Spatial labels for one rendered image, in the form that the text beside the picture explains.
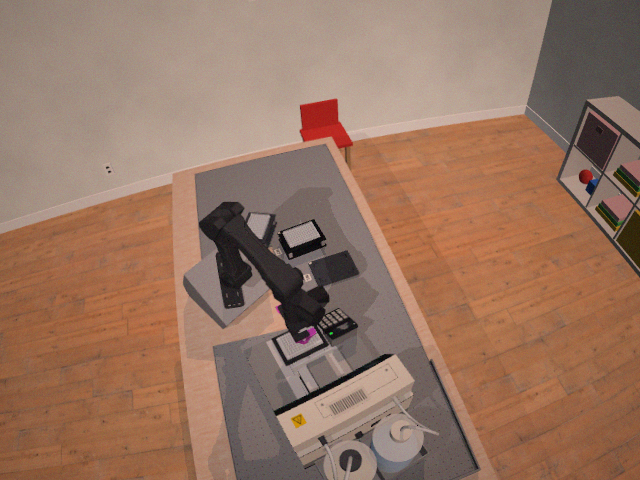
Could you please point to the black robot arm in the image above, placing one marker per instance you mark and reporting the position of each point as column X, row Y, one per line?
column 281, row 278

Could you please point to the grey flexible hose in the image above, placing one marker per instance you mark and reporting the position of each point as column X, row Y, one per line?
column 334, row 466
column 422, row 427

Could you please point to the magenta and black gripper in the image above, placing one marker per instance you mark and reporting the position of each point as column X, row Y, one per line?
column 293, row 325

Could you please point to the white well plate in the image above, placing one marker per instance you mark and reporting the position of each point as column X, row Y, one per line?
column 295, row 349
column 259, row 232
column 303, row 233

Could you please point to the white plastic bottle with tube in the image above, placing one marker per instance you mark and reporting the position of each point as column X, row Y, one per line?
column 392, row 453

